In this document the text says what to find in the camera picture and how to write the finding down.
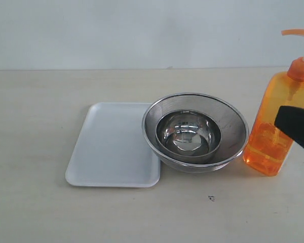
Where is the orange pump soap bottle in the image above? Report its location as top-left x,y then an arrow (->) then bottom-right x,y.
243,29 -> 304,176

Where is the steel mesh strainer bowl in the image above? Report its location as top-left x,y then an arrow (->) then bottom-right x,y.
141,93 -> 249,173

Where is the small stainless steel bowl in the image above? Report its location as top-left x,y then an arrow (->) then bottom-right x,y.
155,110 -> 222,164

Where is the white rectangular plastic tray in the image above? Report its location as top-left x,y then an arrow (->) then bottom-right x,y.
65,102 -> 161,188

